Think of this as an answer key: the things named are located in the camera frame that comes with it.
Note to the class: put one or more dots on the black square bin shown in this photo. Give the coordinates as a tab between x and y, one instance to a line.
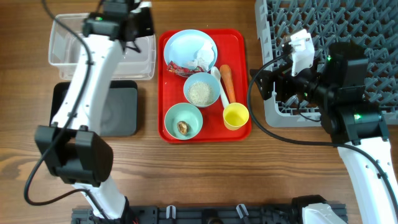
119	113

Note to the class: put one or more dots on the brown mushroom piece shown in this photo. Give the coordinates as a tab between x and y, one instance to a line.
183	128

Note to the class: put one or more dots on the red snack wrapper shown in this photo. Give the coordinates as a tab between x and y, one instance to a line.
182	71

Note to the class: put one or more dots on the clear plastic bin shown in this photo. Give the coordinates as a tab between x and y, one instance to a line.
64	52

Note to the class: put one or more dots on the light blue rice bowl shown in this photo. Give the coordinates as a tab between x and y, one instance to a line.
202	77

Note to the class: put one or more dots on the light blue plate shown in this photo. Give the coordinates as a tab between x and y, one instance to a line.
183	46

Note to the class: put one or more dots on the yellow plastic cup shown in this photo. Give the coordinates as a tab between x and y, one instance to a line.
235	115

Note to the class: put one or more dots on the grey dishwasher rack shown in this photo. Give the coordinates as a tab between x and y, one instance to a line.
370	24

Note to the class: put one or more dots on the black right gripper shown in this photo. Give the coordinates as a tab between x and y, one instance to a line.
282	78

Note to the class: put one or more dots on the white tissue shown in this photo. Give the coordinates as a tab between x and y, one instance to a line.
204	57

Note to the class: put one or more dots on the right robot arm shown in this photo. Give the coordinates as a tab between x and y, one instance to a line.
357	127

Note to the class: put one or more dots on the mint green bowl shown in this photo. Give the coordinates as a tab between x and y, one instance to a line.
187	113

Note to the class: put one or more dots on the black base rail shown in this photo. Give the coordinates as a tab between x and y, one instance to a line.
278	213

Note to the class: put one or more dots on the orange carrot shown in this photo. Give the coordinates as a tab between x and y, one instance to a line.
226	75

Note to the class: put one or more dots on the white rice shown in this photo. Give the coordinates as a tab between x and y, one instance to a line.
200	94

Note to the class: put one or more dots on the white plastic spoon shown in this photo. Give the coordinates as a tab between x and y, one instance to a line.
216	73

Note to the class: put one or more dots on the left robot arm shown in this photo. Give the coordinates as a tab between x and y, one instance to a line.
70	145

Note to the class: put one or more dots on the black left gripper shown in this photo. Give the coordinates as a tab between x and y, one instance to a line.
147	15

